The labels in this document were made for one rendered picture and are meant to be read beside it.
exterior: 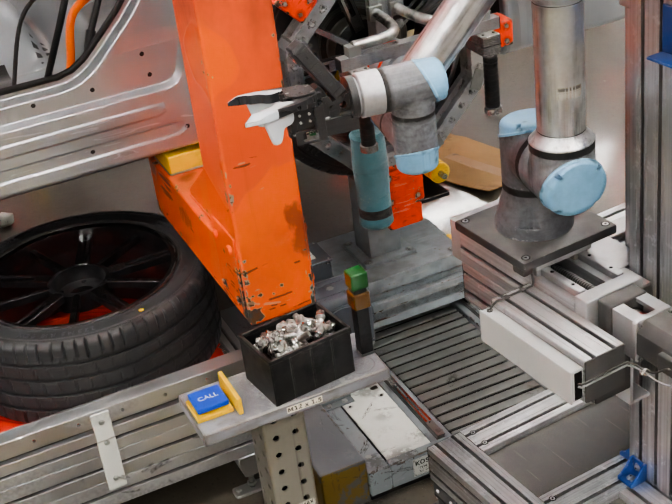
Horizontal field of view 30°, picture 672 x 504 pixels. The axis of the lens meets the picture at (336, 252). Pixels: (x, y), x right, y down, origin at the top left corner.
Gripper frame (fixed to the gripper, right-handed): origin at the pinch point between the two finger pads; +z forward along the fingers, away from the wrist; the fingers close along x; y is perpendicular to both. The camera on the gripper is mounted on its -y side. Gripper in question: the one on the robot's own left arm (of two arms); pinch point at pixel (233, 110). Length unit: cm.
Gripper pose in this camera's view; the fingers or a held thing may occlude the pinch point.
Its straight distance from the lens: 202.9
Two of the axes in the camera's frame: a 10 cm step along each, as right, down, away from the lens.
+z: -9.5, 2.4, -1.9
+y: 1.5, 9.1, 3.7
